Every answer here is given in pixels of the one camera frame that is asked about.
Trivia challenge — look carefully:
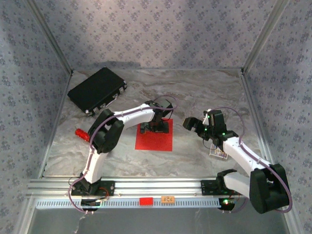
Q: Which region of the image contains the red square paper sheet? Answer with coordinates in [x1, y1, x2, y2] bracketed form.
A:
[135, 118, 174, 152]

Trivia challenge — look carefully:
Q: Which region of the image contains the playing card box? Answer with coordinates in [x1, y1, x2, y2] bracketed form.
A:
[208, 143, 229, 161]

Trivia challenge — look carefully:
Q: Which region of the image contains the black briefcase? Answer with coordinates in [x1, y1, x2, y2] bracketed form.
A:
[67, 67, 128, 117]

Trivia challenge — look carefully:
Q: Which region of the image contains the red glitter microphone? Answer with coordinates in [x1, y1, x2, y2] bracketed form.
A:
[74, 127, 91, 142]

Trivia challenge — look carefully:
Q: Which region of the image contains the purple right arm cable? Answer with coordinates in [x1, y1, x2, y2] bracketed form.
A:
[214, 106, 293, 215]

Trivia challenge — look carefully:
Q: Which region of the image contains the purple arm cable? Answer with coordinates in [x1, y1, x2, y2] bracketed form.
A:
[214, 106, 293, 215]
[67, 95, 177, 215]

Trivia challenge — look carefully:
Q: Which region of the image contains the aluminium frame bar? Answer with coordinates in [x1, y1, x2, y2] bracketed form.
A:
[279, 196, 305, 234]
[38, 72, 74, 178]
[26, 0, 74, 75]
[17, 196, 37, 234]
[241, 0, 291, 74]
[240, 72, 277, 177]

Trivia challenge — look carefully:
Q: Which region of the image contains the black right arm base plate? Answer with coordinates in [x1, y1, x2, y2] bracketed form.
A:
[200, 179, 245, 196]

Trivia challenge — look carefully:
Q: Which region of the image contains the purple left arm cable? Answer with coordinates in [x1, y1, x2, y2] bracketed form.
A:
[67, 95, 177, 215]

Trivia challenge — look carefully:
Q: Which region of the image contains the long aluminium mounting rail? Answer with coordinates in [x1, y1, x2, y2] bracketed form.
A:
[26, 177, 293, 197]

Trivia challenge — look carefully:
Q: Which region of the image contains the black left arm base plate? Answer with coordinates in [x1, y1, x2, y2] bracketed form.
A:
[70, 179, 116, 197]

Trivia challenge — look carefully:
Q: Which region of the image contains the grey slotted cable duct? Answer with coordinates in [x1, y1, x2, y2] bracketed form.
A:
[36, 197, 221, 209]

